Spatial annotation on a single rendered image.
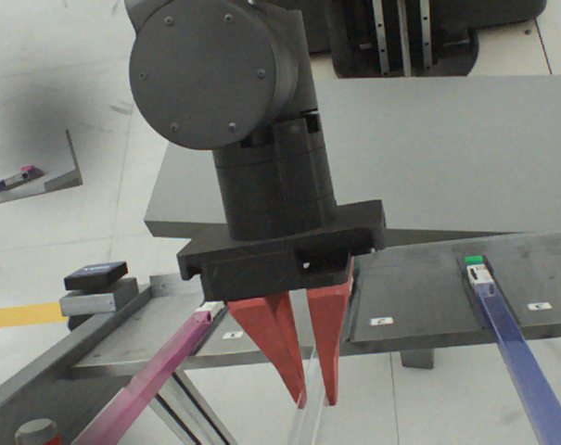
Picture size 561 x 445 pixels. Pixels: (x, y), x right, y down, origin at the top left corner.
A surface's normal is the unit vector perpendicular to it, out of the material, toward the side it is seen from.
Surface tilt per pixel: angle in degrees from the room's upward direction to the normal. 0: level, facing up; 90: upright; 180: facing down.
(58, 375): 90
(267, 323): 68
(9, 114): 0
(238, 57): 47
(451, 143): 0
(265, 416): 0
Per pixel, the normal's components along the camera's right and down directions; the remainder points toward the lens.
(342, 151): -0.20, -0.56
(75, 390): 0.98, -0.11
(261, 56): -0.16, 0.22
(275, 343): -0.06, 0.55
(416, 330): -0.14, -0.98
